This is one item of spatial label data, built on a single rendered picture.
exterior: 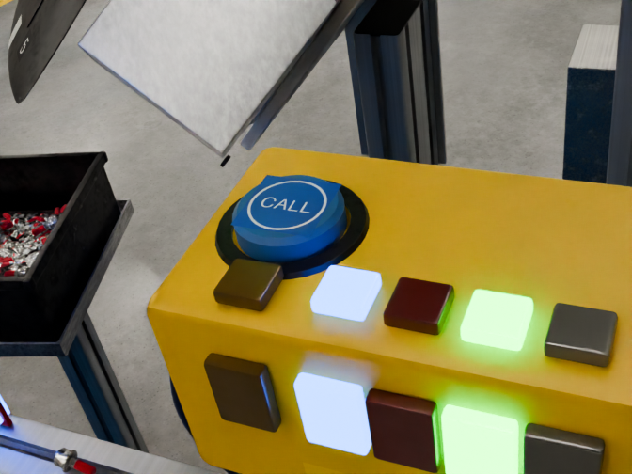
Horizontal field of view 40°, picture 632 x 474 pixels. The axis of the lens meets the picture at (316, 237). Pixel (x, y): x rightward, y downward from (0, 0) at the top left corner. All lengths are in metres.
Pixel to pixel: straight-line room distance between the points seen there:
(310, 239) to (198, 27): 0.38
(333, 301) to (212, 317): 0.04
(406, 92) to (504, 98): 1.64
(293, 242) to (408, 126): 0.56
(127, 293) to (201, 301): 1.72
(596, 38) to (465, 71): 1.69
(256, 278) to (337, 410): 0.05
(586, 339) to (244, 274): 0.11
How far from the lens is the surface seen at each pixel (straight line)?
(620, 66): 0.75
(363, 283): 0.27
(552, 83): 2.51
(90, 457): 0.54
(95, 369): 0.82
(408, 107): 0.83
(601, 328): 0.25
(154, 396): 1.76
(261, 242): 0.29
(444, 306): 0.26
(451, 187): 0.32
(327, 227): 0.29
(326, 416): 0.28
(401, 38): 0.79
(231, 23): 0.64
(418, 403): 0.26
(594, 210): 0.30
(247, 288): 0.28
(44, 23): 0.80
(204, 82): 0.64
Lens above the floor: 1.26
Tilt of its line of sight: 39 degrees down
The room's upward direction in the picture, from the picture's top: 11 degrees counter-clockwise
